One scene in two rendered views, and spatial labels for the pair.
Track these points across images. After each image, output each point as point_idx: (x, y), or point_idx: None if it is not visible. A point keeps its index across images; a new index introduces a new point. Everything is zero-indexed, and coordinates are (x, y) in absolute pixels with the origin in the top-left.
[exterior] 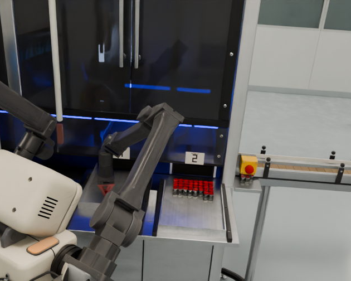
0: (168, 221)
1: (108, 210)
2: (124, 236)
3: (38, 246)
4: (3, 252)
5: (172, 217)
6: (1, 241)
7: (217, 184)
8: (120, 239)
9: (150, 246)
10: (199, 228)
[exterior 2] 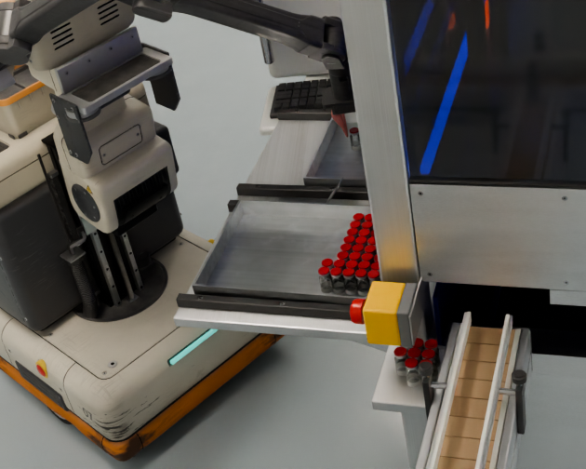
0: (271, 225)
1: None
2: None
3: (6, 1)
4: None
5: (280, 231)
6: None
7: None
8: None
9: None
10: (211, 249)
